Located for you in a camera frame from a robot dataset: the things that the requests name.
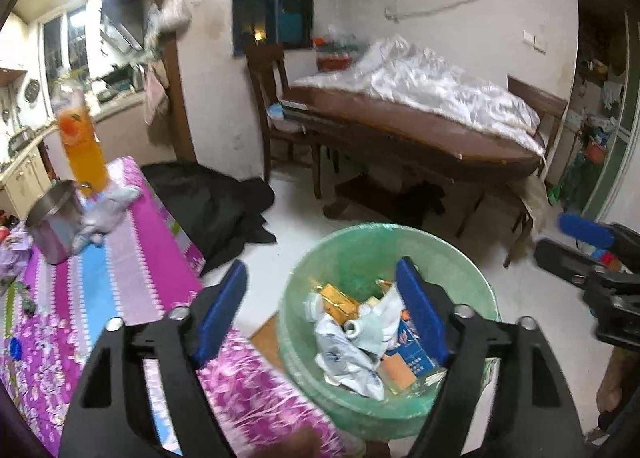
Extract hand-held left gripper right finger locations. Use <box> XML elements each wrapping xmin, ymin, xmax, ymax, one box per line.
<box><xmin>395</xmin><ymin>257</ymin><xmax>585</xmax><ymax>458</ymax></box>

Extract kitchen counter cabinets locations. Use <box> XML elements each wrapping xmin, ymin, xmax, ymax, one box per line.
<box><xmin>0</xmin><ymin>128</ymin><xmax>56</xmax><ymax>219</ymax></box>

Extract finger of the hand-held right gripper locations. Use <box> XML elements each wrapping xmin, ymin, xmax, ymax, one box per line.
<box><xmin>557</xmin><ymin>212</ymin><xmax>617</xmax><ymax>250</ymax></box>
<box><xmin>534</xmin><ymin>238</ymin><xmax>598</xmax><ymax>284</ymax></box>

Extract yellow packet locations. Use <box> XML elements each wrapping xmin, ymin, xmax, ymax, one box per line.
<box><xmin>317</xmin><ymin>283</ymin><xmax>362</xmax><ymax>325</ymax></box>

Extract range hood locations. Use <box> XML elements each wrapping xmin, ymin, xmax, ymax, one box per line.
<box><xmin>100</xmin><ymin>3</ymin><xmax>146</xmax><ymax>54</ymax></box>

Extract person's right forearm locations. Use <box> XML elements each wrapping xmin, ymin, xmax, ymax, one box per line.
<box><xmin>597</xmin><ymin>350</ymin><xmax>636</xmax><ymax>414</ymax></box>

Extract orange sponge block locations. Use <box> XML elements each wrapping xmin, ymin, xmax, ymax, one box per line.
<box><xmin>379</xmin><ymin>354</ymin><xmax>417</xmax><ymax>391</ymax></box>

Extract floral striped tablecloth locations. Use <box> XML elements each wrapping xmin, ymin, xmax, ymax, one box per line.
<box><xmin>0</xmin><ymin>155</ymin><xmax>351</xmax><ymax>458</ymax></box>

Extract brown cardboard piece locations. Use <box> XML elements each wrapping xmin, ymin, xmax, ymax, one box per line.
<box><xmin>250</xmin><ymin>315</ymin><xmax>283</xmax><ymax>374</ymax></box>

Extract wooden bench chair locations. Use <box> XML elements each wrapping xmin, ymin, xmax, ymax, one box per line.
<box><xmin>507</xmin><ymin>75</ymin><xmax>571</xmax><ymax>179</ymax></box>

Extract black cloth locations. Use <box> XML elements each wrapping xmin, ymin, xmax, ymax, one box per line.
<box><xmin>141</xmin><ymin>161</ymin><xmax>277</xmax><ymax>275</ymax></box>

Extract white printed bag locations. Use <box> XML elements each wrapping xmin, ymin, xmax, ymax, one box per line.
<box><xmin>314</xmin><ymin>313</ymin><xmax>387</xmax><ymax>401</ymax></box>

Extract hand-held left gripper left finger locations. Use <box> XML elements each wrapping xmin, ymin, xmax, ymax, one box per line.
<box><xmin>59</xmin><ymin>259</ymin><xmax>248</xmax><ymax>458</ymax></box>

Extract kitchen window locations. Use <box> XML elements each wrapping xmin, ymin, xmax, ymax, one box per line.
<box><xmin>42</xmin><ymin>5</ymin><xmax>91</xmax><ymax>89</ymax></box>

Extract white plastic sheet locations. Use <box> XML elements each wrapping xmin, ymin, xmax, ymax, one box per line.
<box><xmin>292</xmin><ymin>35</ymin><xmax>547</xmax><ymax>154</ymax></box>

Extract green plastic waste bin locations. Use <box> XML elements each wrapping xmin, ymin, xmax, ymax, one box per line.
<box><xmin>277</xmin><ymin>223</ymin><xmax>501</xmax><ymax>439</ymax></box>

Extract white wall switch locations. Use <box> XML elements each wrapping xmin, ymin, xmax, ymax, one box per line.
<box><xmin>522</xmin><ymin>29</ymin><xmax>548</xmax><ymax>53</ymax></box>

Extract blue cardboard box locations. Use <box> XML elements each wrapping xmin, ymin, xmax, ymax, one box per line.
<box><xmin>384</xmin><ymin>318</ymin><xmax>437</xmax><ymax>379</ymax></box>

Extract brown wooden table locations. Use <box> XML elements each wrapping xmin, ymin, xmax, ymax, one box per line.
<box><xmin>280</xmin><ymin>83</ymin><xmax>548</xmax><ymax>269</ymax></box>

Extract hanging plastic bag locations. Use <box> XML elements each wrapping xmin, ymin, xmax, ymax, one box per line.
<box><xmin>145</xmin><ymin>0</ymin><xmax>193</xmax><ymax>51</ymax></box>

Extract orange juice bottle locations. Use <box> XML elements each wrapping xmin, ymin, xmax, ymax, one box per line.
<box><xmin>50</xmin><ymin>79</ymin><xmax>110</xmax><ymax>199</ymax></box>

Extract steel pot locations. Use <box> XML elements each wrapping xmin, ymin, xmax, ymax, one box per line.
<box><xmin>25</xmin><ymin>180</ymin><xmax>86</xmax><ymax>266</ymax></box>

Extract pink hanging towel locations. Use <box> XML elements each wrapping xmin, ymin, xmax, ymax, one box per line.
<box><xmin>144</xmin><ymin>63</ymin><xmax>171</xmax><ymax>126</ymax></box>

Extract blue basin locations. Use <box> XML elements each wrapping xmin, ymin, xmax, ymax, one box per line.
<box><xmin>267</xmin><ymin>103</ymin><xmax>306</xmax><ymax>134</ymax></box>

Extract white purple tissue pack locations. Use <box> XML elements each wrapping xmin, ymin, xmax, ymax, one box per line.
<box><xmin>0</xmin><ymin>230</ymin><xmax>33</xmax><ymax>289</ymax></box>

